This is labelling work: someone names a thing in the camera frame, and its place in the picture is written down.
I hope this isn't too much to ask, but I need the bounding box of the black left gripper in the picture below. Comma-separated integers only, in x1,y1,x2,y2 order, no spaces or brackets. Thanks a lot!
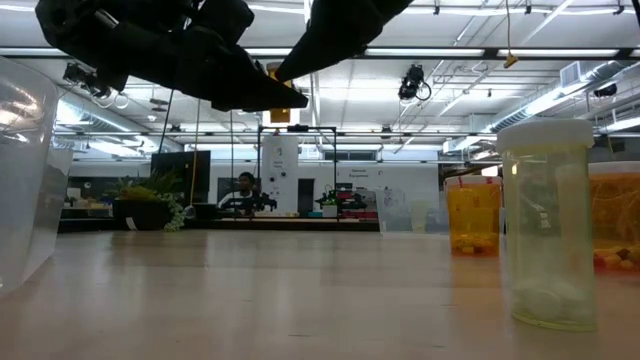
172,0,310,113

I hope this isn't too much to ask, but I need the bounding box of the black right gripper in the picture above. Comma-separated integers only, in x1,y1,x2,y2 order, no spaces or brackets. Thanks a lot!
273,0,416,83

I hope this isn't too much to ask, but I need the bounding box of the slim amber pill bottle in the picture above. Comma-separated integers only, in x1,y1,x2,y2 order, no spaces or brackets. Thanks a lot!
266,61,294,125

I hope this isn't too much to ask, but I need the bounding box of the white orange ball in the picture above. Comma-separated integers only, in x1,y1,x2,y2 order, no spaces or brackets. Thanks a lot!
588,161,640,275

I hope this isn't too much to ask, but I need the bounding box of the clear plastic bin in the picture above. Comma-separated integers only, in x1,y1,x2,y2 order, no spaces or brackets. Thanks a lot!
375,185,449,235
0,55,74,299

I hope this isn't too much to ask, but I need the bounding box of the person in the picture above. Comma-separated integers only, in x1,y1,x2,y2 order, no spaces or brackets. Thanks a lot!
218,171,262,211

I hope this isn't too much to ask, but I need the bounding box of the long ceiling light bar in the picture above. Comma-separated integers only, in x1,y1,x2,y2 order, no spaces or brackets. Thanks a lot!
0,45,640,61

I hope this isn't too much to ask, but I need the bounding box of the long black background bench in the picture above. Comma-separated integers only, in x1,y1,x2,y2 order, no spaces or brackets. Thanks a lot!
58,218,381,233

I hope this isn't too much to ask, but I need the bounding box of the green plant in black pot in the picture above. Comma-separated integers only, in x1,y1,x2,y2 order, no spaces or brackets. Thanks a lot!
102,169,187,233

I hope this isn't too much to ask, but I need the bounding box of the yellow hanging tag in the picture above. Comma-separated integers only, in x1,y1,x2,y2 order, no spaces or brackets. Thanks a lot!
503,0,520,70

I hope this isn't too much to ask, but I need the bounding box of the black metal cage frame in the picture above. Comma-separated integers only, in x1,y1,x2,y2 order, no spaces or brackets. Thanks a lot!
257,124,338,221

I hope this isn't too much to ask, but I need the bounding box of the black hanging cable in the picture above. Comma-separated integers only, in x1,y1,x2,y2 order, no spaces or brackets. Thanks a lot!
157,89,175,154

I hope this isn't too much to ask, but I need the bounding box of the black overhead camera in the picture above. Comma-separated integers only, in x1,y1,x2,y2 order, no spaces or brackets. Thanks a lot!
398,63,432,102

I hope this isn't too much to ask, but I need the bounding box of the black ceiling camera white cable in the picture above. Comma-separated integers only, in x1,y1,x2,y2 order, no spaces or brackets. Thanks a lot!
62,60,130,110

